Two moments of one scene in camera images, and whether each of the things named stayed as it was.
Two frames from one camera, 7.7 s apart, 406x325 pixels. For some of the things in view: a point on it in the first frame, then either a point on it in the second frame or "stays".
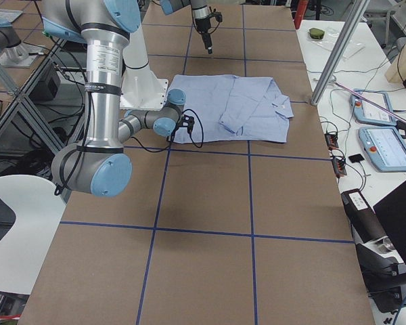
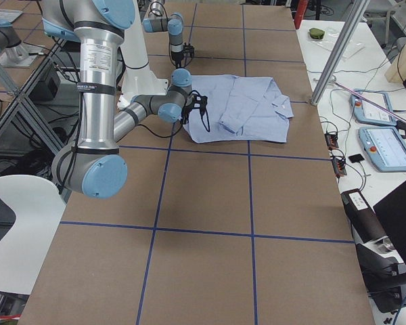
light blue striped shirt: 230,107 stays
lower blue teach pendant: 387,149 stays
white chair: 38,204 stays
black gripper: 187,121 → 199,101
